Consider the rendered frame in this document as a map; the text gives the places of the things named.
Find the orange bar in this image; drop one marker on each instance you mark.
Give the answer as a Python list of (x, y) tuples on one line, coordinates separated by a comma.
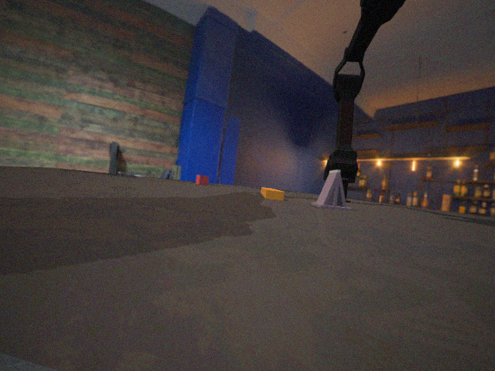
[(272, 193)]

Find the small red block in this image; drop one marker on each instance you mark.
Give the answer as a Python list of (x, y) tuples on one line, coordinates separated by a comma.
[(202, 180)]

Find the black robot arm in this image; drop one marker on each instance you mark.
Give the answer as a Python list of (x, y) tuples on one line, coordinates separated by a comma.
[(374, 13)]

